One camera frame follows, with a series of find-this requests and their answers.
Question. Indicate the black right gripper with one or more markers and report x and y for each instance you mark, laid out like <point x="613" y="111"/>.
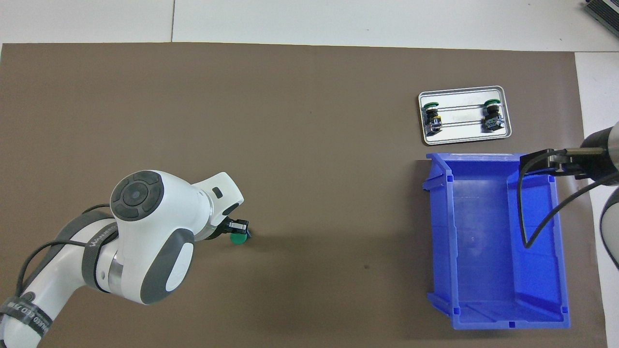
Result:
<point x="597" y="166"/>

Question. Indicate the brown table mat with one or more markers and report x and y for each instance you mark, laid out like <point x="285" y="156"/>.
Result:
<point x="314" y="121"/>

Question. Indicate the grey ribbed device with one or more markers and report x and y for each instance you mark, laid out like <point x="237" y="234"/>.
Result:
<point x="604" y="12"/>

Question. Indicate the grey metal tray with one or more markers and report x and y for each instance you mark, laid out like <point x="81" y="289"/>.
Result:
<point x="462" y="130"/>

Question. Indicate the green push button switch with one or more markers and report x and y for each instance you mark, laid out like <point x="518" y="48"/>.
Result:
<point x="238" y="239"/>
<point x="432" y="116"/>
<point x="492" y="115"/>

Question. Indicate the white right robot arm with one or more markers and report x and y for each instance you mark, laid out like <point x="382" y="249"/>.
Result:
<point x="611" y="227"/>

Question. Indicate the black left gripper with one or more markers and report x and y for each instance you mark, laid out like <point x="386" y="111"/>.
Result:
<point x="221" y="228"/>

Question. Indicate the blue plastic storage bin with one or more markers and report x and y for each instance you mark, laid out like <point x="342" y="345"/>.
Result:
<point x="483" y="251"/>

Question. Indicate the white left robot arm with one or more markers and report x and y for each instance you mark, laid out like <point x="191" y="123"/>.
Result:
<point x="145" y="232"/>

